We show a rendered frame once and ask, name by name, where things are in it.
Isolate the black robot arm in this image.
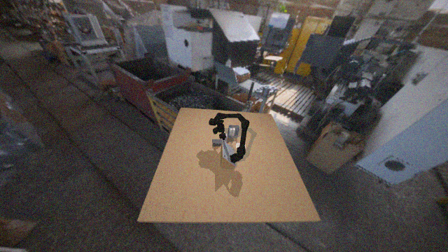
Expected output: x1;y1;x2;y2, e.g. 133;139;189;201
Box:
209;113;250;163

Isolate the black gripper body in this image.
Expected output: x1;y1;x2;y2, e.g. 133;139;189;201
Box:
218;125;226;139

